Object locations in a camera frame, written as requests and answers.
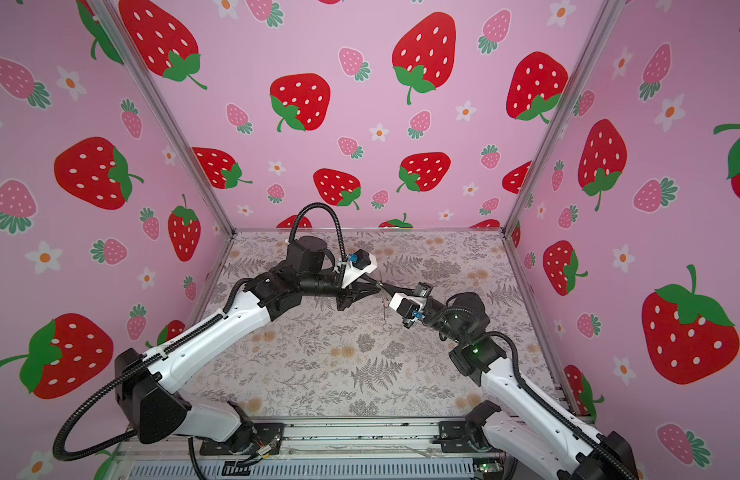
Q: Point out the aluminium corner post left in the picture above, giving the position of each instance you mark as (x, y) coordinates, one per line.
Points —
(157, 47)

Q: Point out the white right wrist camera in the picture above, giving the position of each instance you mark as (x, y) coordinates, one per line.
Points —
(409, 307)

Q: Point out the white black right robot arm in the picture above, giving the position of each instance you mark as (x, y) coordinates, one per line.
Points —
(518, 418)

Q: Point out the clear acrylic keyring holder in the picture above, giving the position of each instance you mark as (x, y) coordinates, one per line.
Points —
(385, 314)

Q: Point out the aluminium corner post right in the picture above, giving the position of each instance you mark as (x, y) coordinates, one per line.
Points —
(602, 29)

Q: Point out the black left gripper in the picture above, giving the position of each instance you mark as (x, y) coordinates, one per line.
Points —
(352, 293)

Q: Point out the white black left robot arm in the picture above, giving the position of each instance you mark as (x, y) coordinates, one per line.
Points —
(152, 398)

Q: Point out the aluminium front rail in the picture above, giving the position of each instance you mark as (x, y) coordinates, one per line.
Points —
(364, 438)

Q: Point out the perforated grey cable duct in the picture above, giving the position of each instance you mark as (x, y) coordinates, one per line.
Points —
(459, 468)

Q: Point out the aluminium corner post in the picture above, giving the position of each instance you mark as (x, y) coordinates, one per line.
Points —
(602, 29)
(157, 47)

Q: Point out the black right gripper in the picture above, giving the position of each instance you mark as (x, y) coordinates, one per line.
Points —
(397, 289)

